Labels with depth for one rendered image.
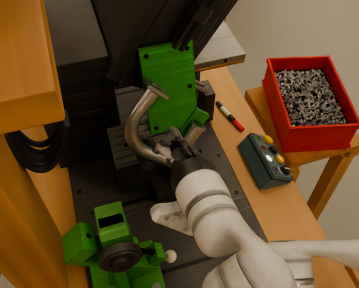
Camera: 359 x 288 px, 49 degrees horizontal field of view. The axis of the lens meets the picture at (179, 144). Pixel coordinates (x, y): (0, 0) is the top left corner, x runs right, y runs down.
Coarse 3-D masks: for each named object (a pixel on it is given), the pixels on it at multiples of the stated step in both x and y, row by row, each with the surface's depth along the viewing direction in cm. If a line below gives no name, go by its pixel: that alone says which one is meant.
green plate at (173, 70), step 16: (144, 48) 79; (160, 48) 80; (192, 48) 82; (144, 64) 81; (160, 64) 82; (176, 64) 83; (192, 64) 84; (160, 80) 84; (176, 80) 85; (192, 80) 86; (160, 96) 86; (176, 96) 87; (192, 96) 88; (160, 112) 88; (176, 112) 90; (192, 112) 91; (160, 128) 91
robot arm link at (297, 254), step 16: (288, 240) 74; (304, 240) 73; (320, 240) 72; (336, 240) 72; (352, 240) 71; (288, 256) 70; (304, 256) 71; (320, 256) 71; (336, 256) 70; (352, 256) 68; (304, 272) 70
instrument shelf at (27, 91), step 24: (0, 0) 42; (24, 0) 42; (0, 24) 39; (24, 24) 39; (0, 48) 37; (24, 48) 37; (48, 48) 37; (0, 72) 35; (24, 72) 35; (48, 72) 35; (0, 96) 33; (24, 96) 33; (48, 96) 34; (0, 120) 34; (24, 120) 35; (48, 120) 36
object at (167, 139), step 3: (168, 135) 64; (171, 135) 66; (162, 138) 62; (165, 138) 62; (168, 138) 63; (171, 138) 65; (159, 141) 61; (162, 141) 61; (165, 141) 61; (168, 141) 62; (162, 144) 61; (165, 144) 61; (153, 150) 61; (156, 150) 61; (156, 153) 61
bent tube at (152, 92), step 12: (156, 84) 83; (144, 96) 82; (156, 96) 82; (168, 96) 82; (132, 108) 83; (144, 108) 82; (132, 120) 83; (132, 132) 85; (132, 144) 87; (144, 144) 89; (144, 156) 90; (156, 156) 91
